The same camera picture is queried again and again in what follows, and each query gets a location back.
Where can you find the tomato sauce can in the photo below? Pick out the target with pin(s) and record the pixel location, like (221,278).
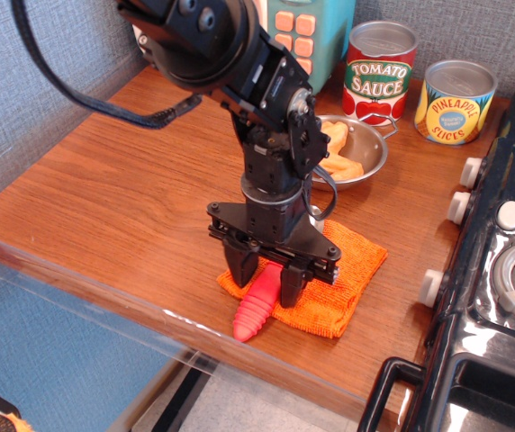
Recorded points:
(378,71)

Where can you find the teal toy microwave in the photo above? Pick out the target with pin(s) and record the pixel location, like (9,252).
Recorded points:
(325,36)

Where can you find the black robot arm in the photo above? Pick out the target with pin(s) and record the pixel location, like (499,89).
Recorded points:
(282,144)

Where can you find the red handled metal spoon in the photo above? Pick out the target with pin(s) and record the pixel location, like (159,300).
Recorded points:
(258,302)

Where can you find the small steel pot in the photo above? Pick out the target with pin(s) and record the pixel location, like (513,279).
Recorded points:
(358,148)

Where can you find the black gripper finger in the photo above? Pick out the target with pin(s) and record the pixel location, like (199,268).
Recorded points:
(293,280)
(242,259)

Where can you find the orange folded cloth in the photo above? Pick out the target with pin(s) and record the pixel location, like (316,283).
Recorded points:
(325,309)

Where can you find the pineapple slices can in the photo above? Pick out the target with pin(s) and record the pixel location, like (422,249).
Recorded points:
(455,99)

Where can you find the black toy stove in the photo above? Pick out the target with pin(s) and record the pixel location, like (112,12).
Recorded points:
(467,382)

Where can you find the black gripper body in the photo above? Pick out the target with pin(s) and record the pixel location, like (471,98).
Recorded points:
(281,225)

